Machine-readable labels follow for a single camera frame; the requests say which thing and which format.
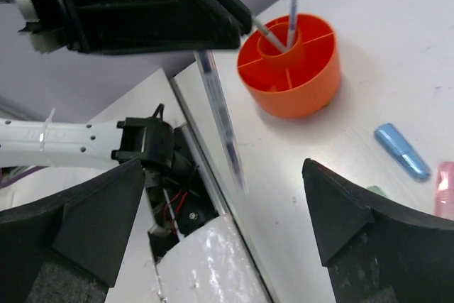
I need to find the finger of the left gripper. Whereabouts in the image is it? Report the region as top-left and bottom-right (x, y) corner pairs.
(1, 0), (253, 55)

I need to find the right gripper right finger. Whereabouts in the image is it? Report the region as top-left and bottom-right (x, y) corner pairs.
(302, 159), (453, 302)

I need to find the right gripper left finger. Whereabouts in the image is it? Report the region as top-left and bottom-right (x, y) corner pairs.
(1, 160), (145, 302)

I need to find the clear blue pen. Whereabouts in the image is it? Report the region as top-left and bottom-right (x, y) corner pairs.
(194, 50), (249, 194)
(287, 0), (298, 50)

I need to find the clear green pen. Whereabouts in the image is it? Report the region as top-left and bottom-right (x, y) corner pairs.
(252, 16), (287, 53)

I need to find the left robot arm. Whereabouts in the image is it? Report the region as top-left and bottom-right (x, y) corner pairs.
(1, 0), (252, 188)

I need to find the green plastic case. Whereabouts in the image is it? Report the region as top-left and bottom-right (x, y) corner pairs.
(367, 185), (388, 198)

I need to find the pink plastic case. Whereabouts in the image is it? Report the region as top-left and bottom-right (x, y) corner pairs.
(434, 162), (454, 220)

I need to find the blue plastic case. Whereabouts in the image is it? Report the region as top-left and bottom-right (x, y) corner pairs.
(374, 123), (431, 182)

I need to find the foil covered panel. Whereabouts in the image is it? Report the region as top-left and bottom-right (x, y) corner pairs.
(157, 214), (269, 302)

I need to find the orange round organizer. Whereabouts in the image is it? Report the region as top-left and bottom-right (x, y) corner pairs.
(237, 13), (341, 118)

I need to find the metal rail base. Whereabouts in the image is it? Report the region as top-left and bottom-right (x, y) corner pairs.
(151, 70), (278, 302)

